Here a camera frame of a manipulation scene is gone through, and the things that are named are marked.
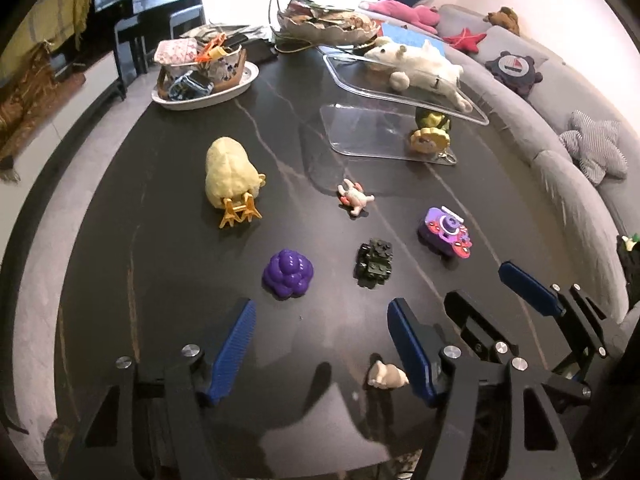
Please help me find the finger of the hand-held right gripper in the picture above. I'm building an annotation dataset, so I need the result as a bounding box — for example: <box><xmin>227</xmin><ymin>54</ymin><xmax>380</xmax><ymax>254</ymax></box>
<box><xmin>499</xmin><ymin>261</ymin><xmax>611</xmax><ymax>361</ymax></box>
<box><xmin>444</xmin><ymin>290</ymin><xmax>528</xmax><ymax>363</ymax></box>

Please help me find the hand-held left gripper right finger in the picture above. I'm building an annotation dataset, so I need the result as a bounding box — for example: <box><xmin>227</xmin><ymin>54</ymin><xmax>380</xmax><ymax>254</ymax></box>
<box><xmin>388</xmin><ymin>298</ymin><xmax>583</xmax><ymax>480</ymax></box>

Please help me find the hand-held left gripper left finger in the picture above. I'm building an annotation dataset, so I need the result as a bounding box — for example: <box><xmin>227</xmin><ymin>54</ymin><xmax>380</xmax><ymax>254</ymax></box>
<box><xmin>44</xmin><ymin>298</ymin><xmax>257</xmax><ymax>480</ymax></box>

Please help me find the small white figurine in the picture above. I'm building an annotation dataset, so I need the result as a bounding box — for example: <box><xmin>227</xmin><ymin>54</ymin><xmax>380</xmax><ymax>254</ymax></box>
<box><xmin>367</xmin><ymin>360</ymin><xmax>410</xmax><ymax>390</ymax></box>

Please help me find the purple toy camera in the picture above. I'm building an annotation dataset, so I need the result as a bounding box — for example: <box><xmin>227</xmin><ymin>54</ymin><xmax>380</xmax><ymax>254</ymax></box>
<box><xmin>417</xmin><ymin>206</ymin><xmax>473</xmax><ymax>261</ymax></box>

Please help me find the purple grape toy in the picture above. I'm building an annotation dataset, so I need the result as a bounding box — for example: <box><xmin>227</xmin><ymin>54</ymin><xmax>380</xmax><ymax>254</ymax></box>
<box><xmin>263</xmin><ymin>248</ymin><xmax>316</xmax><ymax>301</ymax></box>

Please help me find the black block toy vehicle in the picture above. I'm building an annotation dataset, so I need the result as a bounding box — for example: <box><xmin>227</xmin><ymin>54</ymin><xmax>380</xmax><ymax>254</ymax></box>
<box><xmin>354</xmin><ymin>238</ymin><xmax>394</xmax><ymax>289</ymax></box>

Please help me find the small pink figurine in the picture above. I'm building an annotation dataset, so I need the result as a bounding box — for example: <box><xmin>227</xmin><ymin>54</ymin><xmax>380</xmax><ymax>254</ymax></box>
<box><xmin>336</xmin><ymin>178</ymin><xmax>376</xmax><ymax>218</ymax></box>

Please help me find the yellow chick toy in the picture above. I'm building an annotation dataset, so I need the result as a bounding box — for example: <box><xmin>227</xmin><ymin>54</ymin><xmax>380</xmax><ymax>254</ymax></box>
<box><xmin>205</xmin><ymin>137</ymin><xmax>267</xmax><ymax>231</ymax></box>

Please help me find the yellow round keychain toy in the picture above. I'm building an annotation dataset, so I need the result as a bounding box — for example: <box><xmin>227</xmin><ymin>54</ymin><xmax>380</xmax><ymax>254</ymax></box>
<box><xmin>409</xmin><ymin>127</ymin><xmax>458</xmax><ymax>166</ymax></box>

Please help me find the black green round toy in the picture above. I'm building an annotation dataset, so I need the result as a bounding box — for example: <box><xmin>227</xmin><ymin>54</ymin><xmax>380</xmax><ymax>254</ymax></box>
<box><xmin>414</xmin><ymin>106</ymin><xmax>453</xmax><ymax>133</ymax></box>

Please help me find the clear plastic container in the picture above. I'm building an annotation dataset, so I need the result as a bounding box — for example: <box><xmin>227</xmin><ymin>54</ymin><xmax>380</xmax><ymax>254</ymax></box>
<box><xmin>322</xmin><ymin>52</ymin><xmax>490</xmax><ymax>163</ymax></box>

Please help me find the black marble desktop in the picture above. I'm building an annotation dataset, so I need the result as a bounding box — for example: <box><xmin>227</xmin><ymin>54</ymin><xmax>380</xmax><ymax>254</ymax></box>
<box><xmin>50</xmin><ymin>35</ymin><xmax>626</xmax><ymax>480</ymax></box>

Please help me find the grey curved sofa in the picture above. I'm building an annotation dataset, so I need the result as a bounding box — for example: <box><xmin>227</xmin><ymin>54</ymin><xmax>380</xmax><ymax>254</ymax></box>
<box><xmin>435</xmin><ymin>4</ymin><xmax>640</xmax><ymax>331</ymax></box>

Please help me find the striped star pillow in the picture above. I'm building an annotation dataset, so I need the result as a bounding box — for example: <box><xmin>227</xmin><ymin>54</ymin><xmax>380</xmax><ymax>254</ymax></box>
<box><xmin>559</xmin><ymin>110</ymin><xmax>628</xmax><ymax>186</ymax></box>

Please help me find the navy sailboat pillow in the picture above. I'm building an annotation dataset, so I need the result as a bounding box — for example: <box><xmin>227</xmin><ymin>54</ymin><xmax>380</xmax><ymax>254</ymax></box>
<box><xmin>485</xmin><ymin>51</ymin><xmax>543</xmax><ymax>98</ymax></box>

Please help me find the white plush sheep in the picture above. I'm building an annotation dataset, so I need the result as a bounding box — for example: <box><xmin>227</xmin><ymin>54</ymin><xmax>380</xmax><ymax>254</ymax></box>
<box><xmin>363</xmin><ymin>40</ymin><xmax>473</xmax><ymax>112</ymax></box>

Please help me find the red star plush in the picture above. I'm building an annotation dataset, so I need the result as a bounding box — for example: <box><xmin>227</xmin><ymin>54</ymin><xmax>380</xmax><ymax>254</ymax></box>
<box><xmin>442</xmin><ymin>27</ymin><xmax>487</xmax><ymax>53</ymax></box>

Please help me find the white oval plate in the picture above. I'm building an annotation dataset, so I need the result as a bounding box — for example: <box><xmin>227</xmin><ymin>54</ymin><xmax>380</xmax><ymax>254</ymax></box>
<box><xmin>151</xmin><ymin>60</ymin><xmax>261</xmax><ymax>111</ymax></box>

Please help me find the blue black toy car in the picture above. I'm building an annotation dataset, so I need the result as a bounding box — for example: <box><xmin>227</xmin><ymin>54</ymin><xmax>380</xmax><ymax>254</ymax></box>
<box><xmin>167</xmin><ymin>71</ymin><xmax>216</xmax><ymax>101</ymax></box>

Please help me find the brown plush bear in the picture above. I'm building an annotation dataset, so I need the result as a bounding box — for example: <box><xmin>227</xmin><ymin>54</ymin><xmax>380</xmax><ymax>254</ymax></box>
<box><xmin>483</xmin><ymin>6</ymin><xmax>521</xmax><ymax>36</ymax></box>

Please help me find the floral ceramic bowl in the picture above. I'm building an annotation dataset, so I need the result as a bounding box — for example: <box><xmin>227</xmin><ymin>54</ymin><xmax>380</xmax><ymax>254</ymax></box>
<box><xmin>157</xmin><ymin>42</ymin><xmax>248</xmax><ymax>101</ymax></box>

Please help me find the orange plastic toy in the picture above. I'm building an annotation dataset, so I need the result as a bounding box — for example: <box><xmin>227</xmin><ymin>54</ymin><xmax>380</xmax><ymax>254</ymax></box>
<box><xmin>196</xmin><ymin>32</ymin><xmax>236</xmax><ymax>63</ymax></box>

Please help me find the flat black box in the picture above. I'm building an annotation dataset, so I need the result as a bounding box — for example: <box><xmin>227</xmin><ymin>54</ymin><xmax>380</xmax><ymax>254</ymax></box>
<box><xmin>240</xmin><ymin>35</ymin><xmax>278</xmax><ymax>63</ymax></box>

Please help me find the pink plush bear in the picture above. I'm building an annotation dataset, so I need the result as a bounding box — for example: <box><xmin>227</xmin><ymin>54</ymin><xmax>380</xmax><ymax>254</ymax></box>
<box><xmin>359</xmin><ymin>0</ymin><xmax>441</xmax><ymax>28</ymax></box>

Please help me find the patterned cloth pouch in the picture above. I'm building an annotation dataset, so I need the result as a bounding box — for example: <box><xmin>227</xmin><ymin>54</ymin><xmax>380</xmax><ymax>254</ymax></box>
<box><xmin>154</xmin><ymin>37</ymin><xmax>201</xmax><ymax>67</ymax></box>

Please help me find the white low cabinet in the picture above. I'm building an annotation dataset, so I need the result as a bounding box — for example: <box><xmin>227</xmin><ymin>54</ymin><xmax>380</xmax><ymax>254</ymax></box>
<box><xmin>0</xmin><ymin>50</ymin><xmax>123</xmax><ymax>221</ymax></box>

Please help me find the grey foil bag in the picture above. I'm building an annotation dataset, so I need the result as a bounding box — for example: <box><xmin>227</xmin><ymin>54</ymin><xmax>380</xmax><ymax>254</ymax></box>
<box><xmin>180</xmin><ymin>22</ymin><xmax>271</xmax><ymax>41</ymax></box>

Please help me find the brown patterned cloth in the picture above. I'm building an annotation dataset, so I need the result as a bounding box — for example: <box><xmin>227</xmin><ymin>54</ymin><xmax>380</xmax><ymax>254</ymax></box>
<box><xmin>0</xmin><ymin>52</ymin><xmax>88</xmax><ymax>183</ymax></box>

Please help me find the pile of snack packets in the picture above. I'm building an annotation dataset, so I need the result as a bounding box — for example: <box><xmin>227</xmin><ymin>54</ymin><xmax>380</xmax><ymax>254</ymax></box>
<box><xmin>277</xmin><ymin>0</ymin><xmax>381</xmax><ymax>31</ymax></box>

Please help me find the black piano bench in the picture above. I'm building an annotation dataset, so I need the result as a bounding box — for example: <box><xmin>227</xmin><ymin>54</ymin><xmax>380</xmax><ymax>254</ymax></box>
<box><xmin>112</xmin><ymin>4</ymin><xmax>206</xmax><ymax>101</ymax></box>

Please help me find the yellow plaid blanket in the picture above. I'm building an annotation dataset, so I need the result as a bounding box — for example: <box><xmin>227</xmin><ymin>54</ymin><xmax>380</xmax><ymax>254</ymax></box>
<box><xmin>0</xmin><ymin>0</ymin><xmax>93</xmax><ymax>81</ymax></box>

